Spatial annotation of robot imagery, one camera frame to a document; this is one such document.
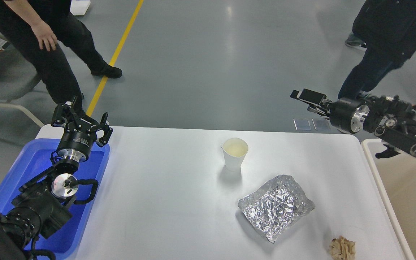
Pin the metal floor plate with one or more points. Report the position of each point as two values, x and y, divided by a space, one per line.
302 124
321 125

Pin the person in black trousers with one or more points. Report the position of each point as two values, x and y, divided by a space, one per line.
35 28

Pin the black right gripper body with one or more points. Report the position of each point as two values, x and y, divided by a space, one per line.
348 115

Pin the person in dark jacket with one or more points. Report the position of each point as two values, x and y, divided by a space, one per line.
388 28

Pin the crumpled brown paper ball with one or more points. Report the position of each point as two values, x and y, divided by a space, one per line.
342 249

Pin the white frame chair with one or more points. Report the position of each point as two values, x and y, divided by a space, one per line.
18 77

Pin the white paper cup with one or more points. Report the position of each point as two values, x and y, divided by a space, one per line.
235 150

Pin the blue plastic bin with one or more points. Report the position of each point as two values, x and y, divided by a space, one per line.
34 158

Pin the white box on floor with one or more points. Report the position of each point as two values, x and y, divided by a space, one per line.
79 7

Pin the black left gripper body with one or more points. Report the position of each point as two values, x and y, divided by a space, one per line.
76 142

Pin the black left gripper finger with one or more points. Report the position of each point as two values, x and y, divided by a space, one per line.
101 132
64 115

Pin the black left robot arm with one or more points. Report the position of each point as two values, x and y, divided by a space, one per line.
42 207

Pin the left metal floor plate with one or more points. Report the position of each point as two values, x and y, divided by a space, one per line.
302 124

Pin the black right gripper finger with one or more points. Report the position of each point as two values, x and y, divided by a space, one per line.
312 98
321 111

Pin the right metal floor plate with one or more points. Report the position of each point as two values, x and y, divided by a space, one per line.
321 125

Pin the beige plastic bin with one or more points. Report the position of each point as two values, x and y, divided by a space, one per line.
396 181

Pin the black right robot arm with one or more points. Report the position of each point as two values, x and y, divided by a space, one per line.
388 118

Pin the crumpled aluminium foil tray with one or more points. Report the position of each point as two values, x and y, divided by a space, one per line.
275 206

